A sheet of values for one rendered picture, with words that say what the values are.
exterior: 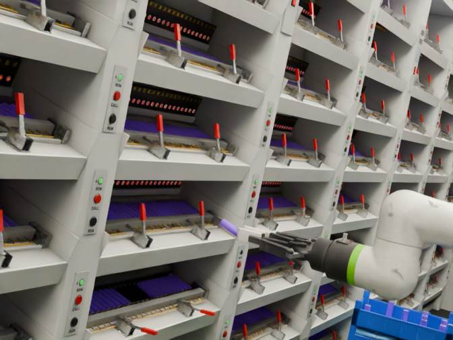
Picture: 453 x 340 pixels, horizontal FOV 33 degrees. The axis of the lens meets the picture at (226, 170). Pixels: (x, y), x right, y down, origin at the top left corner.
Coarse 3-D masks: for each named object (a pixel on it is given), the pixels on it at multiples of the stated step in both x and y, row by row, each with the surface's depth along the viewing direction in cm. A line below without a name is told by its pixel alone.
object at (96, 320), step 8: (200, 288) 203; (168, 296) 189; (176, 296) 191; (184, 296) 193; (192, 296) 198; (200, 296) 202; (136, 304) 176; (144, 304) 178; (152, 304) 180; (160, 304) 184; (168, 304) 187; (104, 312) 165; (112, 312) 166; (120, 312) 168; (128, 312) 171; (136, 312) 174; (144, 312) 177; (88, 320) 158; (96, 320) 160; (104, 320) 163; (112, 320) 166; (136, 320) 172; (88, 328) 159
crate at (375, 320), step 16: (384, 304) 254; (352, 320) 238; (368, 320) 237; (384, 320) 235; (400, 320) 234; (416, 320) 251; (432, 320) 250; (448, 320) 247; (400, 336) 234; (416, 336) 232; (432, 336) 231; (448, 336) 229
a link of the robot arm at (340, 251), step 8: (336, 240) 170; (344, 240) 170; (328, 248) 171; (336, 248) 168; (344, 248) 168; (352, 248) 167; (328, 256) 168; (336, 256) 167; (344, 256) 166; (328, 264) 168; (336, 264) 167; (344, 264) 166; (328, 272) 169; (336, 272) 168; (344, 272) 166; (336, 280) 170; (344, 280) 168
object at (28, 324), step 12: (0, 300) 146; (0, 312) 146; (12, 312) 144; (0, 324) 146; (12, 324) 142; (24, 324) 143; (36, 324) 142; (0, 336) 137; (12, 336) 140; (24, 336) 141; (36, 336) 142; (48, 336) 141
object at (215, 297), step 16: (176, 272) 209; (192, 272) 207; (208, 288) 205; (192, 304) 197; (208, 304) 202; (144, 320) 176; (160, 320) 180; (176, 320) 184; (192, 320) 190; (208, 320) 200; (96, 336) 159; (112, 336) 162; (144, 336) 170; (160, 336) 178; (176, 336) 186
